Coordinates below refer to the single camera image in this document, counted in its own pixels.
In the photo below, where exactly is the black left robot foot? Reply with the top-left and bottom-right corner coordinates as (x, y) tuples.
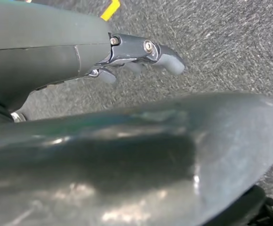
(204, 185), (273, 226)

